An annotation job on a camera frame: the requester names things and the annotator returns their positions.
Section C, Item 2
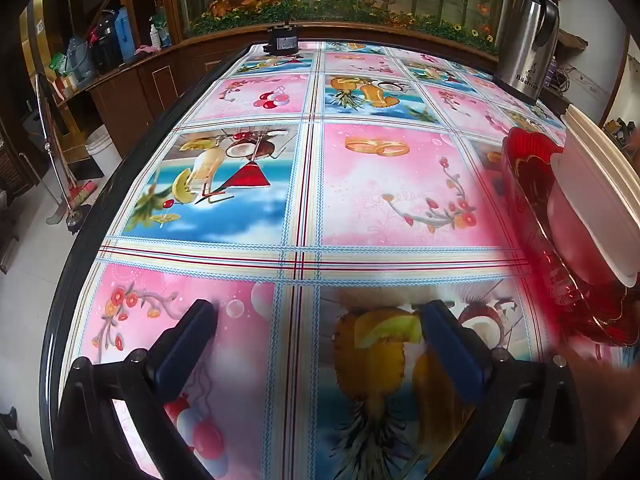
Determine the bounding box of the small black device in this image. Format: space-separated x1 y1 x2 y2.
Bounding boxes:
264 22 302 56

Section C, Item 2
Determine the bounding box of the colourful printed tablecloth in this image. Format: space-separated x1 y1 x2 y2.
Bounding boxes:
65 40 640 480

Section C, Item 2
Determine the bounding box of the blue box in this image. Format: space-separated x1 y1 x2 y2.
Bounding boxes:
115 7 136 61

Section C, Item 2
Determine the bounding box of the white bucket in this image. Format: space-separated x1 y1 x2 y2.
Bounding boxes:
84 125 123 178

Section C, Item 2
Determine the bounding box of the steel thermos flask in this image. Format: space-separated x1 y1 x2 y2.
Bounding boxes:
495 0 561 106

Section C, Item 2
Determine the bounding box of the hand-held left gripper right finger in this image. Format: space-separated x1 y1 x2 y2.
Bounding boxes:
420 300 588 480

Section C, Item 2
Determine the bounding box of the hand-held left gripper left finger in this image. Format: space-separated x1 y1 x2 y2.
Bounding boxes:
52 299 221 480

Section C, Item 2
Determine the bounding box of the wooden cabinet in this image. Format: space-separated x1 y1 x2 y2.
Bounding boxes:
55 20 506 161

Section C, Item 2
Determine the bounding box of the black appliance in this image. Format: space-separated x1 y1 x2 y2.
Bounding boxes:
92 10 123 73

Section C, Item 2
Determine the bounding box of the red glass plate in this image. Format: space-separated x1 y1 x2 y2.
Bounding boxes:
502 127 640 346

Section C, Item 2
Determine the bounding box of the red broom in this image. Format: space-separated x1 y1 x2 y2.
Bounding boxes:
34 77 98 211

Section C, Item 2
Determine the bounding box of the blue water jug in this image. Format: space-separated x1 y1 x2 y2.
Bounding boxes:
67 37 96 83

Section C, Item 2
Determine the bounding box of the person's right forearm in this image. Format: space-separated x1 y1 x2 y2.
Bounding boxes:
565 345 640 480

